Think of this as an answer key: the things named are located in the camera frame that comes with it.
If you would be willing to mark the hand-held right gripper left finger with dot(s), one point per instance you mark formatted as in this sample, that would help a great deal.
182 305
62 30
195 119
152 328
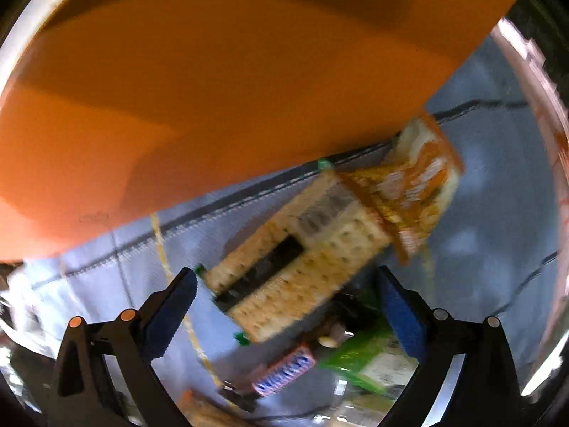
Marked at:
171 311

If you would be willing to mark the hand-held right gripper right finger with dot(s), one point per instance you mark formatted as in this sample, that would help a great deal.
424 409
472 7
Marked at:
400 316

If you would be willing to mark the bright green snack packet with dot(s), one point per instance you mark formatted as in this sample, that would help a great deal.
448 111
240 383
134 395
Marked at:
355 356

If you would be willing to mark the clear cracker packet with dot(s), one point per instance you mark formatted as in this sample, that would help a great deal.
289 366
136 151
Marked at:
311 267

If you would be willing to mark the small orange cracker packet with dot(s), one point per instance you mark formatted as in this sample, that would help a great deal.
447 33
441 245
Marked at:
413 187

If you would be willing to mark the orange cardboard box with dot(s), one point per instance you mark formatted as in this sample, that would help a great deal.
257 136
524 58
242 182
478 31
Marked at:
222 98

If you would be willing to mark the blue checked tablecloth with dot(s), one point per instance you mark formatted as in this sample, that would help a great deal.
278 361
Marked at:
489 187

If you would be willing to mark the pink cloth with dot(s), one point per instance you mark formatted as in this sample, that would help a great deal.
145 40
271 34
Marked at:
558 120

